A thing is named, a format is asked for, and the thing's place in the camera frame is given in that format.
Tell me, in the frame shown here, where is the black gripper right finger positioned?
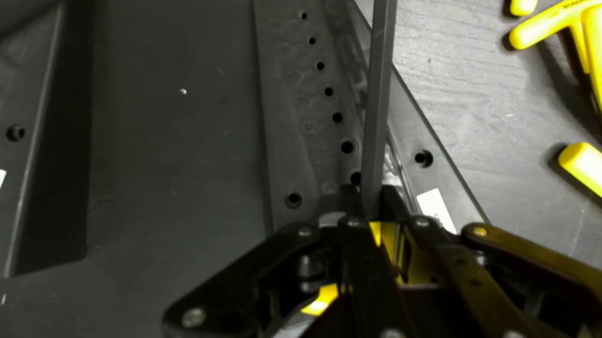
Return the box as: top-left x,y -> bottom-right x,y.
374,186 -> 602,338

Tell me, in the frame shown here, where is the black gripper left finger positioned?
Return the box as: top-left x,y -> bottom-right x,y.
160,192 -> 403,338

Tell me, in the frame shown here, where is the black perforated holder panel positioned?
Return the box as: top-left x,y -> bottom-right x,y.
250,0 -> 487,239

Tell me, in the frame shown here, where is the black screwdriver stand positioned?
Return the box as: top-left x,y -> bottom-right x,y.
0,0 -> 90,280

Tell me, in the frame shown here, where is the yellow T-handle screwdriver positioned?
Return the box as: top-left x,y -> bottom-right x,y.
557,141 -> 602,199
506,0 -> 598,53
508,0 -> 540,19
579,6 -> 602,113
299,0 -> 429,318

